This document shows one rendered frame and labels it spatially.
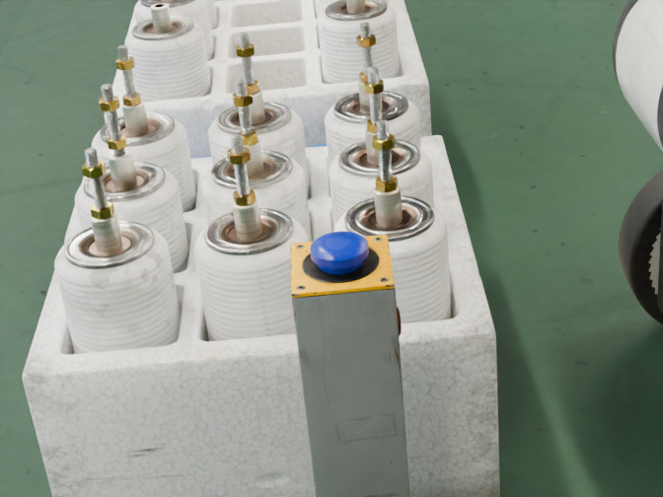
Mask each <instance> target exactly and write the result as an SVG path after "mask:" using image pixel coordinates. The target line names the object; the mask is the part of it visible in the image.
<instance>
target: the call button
mask: <svg viewBox="0 0 663 497"><path fill-rule="evenodd" d="M310 251H311V259H312V260H313V262H314V263H316V264H317V265H318V266H319V268H320V269H321V270H322V271H324V272H326V273H330V274H344V273H349V272H352V271H354V270H356V269H358V268H359V267H361V265H362V264H363V262H364V260H365V259H366V258H367V256H368V254H369V249H368V242H367V240H366V239H365V238H364V237H362V236H360V235H358V234H356V233H352V232H345V231H340V232H332V233H328V234H325V235H323V236H321V237H319V238H317V239H316V240H314V241H313V242H312V244H311V247H310Z"/></svg>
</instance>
